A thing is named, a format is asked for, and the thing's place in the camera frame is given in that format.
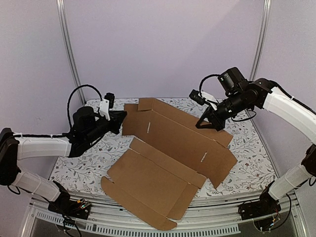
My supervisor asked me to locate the brown cardboard box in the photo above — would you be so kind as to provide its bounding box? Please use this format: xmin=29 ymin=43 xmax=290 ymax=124
xmin=100 ymin=97 xmax=238 ymax=230

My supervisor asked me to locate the left aluminium corner post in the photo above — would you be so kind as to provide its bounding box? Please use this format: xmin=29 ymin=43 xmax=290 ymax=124
xmin=55 ymin=0 xmax=87 ymax=104

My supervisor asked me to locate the right aluminium corner post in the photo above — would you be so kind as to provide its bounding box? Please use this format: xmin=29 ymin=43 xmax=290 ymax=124
xmin=249 ymin=0 xmax=272 ymax=81

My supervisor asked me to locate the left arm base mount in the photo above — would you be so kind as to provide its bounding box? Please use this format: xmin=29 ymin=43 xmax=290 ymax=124
xmin=48 ymin=193 xmax=91 ymax=220

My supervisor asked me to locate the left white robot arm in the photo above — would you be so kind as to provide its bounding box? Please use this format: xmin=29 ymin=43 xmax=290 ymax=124
xmin=0 ymin=107 xmax=127 ymax=214

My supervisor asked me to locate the left black camera cable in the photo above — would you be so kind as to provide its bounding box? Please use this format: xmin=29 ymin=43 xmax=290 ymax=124
xmin=66 ymin=84 xmax=103 ymax=129

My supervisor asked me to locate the right black camera cable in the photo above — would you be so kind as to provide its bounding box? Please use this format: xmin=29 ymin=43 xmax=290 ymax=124
xmin=198 ymin=74 xmax=223 ymax=97

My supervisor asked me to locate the aluminium corner post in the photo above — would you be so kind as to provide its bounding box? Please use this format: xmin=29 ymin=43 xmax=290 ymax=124
xmin=55 ymin=0 xmax=87 ymax=104
xmin=249 ymin=0 xmax=272 ymax=81

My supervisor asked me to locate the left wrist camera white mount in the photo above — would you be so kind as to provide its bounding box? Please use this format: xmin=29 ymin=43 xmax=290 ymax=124
xmin=98 ymin=92 xmax=115 ymax=121

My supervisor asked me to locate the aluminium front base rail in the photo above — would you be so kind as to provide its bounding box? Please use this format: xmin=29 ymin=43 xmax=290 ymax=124
xmin=20 ymin=191 xmax=308 ymax=237

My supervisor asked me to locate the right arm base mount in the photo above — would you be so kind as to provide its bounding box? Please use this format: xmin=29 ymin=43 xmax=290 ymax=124
xmin=238 ymin=195 xmax=281 ymax=232

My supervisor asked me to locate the floral patterned table mat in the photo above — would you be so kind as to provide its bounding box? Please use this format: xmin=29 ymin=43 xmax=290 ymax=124
xmin=49 ymin=98 xmax=276 ymax=198

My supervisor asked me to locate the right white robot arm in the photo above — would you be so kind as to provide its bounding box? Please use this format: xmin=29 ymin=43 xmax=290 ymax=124
xmin=189 ymin=67 xmax=316 ymax=215

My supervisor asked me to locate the black camera cable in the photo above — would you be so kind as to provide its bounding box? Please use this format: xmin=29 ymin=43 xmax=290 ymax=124
xmin=66 ymin=84 xmax=103 ymax=129
xmin=198 ymin=74 xmax=223 ymax=97

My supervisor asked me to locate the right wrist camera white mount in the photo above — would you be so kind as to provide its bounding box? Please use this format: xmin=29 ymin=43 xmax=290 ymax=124
xmin=189 ymin=89 xmax=219 ymax=110

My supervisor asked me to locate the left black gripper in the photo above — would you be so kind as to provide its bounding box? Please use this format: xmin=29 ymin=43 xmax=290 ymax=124
xmin=84 ymin=110 xmax=126 ymax=144

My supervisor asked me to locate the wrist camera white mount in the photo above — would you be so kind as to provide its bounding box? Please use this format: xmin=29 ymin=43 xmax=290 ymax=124
xmin=189 ymin=89 xmax=219 ymax=110
xmin=98 ymin=92 xmax=115 ymax=121

